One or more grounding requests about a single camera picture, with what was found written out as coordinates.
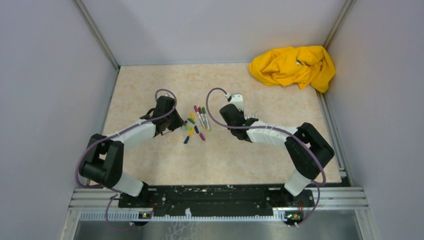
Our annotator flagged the green pen cap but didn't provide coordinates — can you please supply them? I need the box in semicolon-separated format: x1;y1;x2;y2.
187;118;196;125

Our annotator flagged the blue pen cap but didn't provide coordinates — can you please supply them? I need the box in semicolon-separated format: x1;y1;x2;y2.
183;136;190;144

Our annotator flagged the navy pen cap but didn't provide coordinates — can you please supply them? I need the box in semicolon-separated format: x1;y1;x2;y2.
194;125;200;134

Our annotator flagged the purple pen cap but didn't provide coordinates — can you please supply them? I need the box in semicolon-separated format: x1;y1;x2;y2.
199;132;206;141

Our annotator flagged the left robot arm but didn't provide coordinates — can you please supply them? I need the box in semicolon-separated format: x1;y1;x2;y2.
76;95;186;207

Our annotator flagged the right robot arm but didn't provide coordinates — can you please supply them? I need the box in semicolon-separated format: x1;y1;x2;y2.
219;104;335;206

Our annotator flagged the yellow cloth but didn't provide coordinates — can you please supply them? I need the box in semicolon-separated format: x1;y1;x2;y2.
249;45;336;94

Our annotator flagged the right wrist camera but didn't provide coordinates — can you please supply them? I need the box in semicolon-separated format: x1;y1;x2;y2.
225;93;244;112

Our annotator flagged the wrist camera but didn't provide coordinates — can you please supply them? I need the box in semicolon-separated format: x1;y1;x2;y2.
225;93;244;112
159;93;171;98

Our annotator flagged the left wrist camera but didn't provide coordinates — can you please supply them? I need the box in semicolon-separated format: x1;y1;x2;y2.
159;93;171;98

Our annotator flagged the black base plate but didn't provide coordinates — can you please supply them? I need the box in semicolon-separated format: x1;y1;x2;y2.
118;184;315;217

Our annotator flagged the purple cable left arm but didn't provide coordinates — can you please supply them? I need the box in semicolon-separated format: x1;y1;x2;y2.
74;88;178;232

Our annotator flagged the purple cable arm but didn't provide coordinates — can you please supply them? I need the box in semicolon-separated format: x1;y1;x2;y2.
205;87;327;228
74;88;178;232

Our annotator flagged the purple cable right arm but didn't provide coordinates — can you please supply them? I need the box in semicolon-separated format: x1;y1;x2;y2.
205;87;327;228

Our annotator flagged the aluminium frame rail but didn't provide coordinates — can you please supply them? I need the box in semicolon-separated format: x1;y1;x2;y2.
60;168;381;240

